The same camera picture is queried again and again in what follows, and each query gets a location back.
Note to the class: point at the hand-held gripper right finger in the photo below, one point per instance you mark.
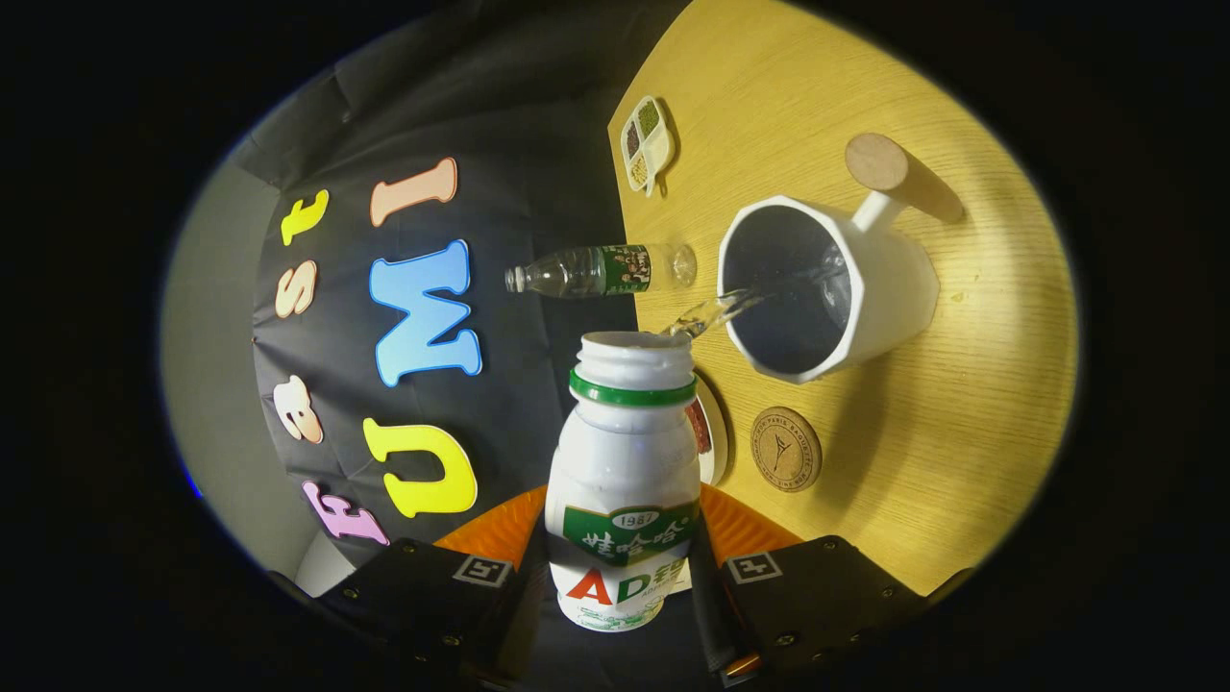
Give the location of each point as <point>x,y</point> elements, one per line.
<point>711,615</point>

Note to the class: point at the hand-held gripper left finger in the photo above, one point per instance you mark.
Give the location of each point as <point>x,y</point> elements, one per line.
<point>514,625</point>

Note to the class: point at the white juice bottle green label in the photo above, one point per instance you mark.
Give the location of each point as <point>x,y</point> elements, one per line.
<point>620,461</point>

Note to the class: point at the round cork coaster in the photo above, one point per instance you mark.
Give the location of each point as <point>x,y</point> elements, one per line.
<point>786,449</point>

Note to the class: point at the clear poured juice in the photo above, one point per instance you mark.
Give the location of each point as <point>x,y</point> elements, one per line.
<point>711,312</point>

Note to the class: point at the clear plastic water bottle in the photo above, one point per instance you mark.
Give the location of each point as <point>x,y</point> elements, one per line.
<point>577,274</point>

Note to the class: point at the white round plate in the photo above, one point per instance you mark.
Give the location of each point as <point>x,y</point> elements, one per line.
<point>717,452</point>

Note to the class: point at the red meat slice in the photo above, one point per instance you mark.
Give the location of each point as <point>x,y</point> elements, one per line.
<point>700,431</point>

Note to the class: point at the wooden table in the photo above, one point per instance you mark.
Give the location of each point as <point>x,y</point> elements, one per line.
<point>961,384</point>

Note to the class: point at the black backdrop cloth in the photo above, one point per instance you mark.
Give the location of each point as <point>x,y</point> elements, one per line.
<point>519,192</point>

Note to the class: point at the white divided grain tray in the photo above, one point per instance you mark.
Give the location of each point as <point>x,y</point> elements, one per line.
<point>661,152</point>

